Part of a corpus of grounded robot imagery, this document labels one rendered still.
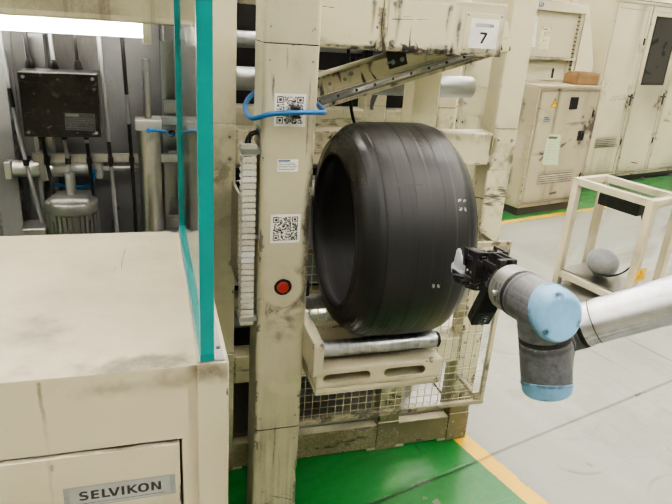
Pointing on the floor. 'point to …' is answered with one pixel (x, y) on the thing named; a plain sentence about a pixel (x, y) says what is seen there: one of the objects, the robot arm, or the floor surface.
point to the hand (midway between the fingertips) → (457, 267)
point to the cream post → (283, 343)
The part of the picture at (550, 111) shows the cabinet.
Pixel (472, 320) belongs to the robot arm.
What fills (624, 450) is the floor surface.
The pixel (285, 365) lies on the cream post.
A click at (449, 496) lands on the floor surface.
